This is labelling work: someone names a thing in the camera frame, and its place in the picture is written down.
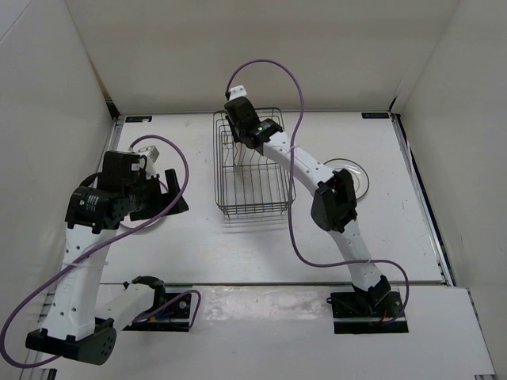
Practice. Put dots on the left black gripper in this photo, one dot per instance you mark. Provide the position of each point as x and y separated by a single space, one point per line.
162 199

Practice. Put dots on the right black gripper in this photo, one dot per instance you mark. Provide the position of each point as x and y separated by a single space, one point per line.
236 136

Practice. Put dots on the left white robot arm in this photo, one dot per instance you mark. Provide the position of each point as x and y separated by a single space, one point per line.
74 327

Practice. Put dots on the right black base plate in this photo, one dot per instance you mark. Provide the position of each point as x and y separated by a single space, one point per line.
352 315

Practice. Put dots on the table label sticker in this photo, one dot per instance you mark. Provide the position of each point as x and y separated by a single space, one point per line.
375 115
138 119

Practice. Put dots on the right table label sticker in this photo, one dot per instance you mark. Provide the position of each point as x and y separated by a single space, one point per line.
375 115

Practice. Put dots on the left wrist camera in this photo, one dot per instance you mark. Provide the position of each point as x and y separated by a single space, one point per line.
123 166

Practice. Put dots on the pink patterned plate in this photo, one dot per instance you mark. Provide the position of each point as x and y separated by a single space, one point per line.
128 225
239 154

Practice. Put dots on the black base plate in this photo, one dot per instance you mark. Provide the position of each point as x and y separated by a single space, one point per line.
352 315
175 317

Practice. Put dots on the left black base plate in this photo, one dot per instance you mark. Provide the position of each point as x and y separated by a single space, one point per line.
175 317

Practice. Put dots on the metal wire dish rack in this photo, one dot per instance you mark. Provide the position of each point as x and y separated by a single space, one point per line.
259 186

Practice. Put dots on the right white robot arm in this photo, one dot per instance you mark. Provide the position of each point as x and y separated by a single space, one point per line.
334 202

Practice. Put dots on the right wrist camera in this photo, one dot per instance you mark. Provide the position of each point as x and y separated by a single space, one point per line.
241 114

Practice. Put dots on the white plate with dark rim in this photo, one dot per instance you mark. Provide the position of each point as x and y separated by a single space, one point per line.
360 176

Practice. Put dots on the left table label sticker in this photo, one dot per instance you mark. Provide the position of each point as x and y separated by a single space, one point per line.
138 119

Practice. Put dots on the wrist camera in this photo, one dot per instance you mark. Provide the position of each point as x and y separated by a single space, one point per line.
123 166
241 114

